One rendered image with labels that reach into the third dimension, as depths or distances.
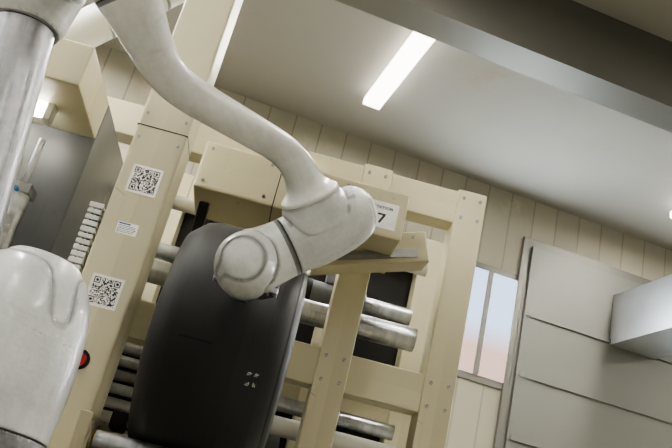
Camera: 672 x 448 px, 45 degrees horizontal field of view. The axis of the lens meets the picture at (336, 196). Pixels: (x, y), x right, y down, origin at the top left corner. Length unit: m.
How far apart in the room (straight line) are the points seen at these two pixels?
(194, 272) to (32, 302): 0.80
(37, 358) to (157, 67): 0.50
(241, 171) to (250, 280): 1.07
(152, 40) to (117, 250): 0.81
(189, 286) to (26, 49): 0.65
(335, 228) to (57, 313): 0.52
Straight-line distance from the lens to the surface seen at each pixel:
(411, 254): 2.43
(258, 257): 1.27
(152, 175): 2.03
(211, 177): 2.30
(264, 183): 2.30
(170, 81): 1.27
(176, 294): 1.72
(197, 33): 2.22
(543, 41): 4.23
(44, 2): 1.33
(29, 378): 0.96
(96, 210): 2.02
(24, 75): 1.29
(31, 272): 1.00
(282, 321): 1.72
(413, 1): 4.00
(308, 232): 1.32
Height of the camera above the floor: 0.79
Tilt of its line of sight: 24 degrees up
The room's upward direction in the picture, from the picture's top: 14 degrees clockwise
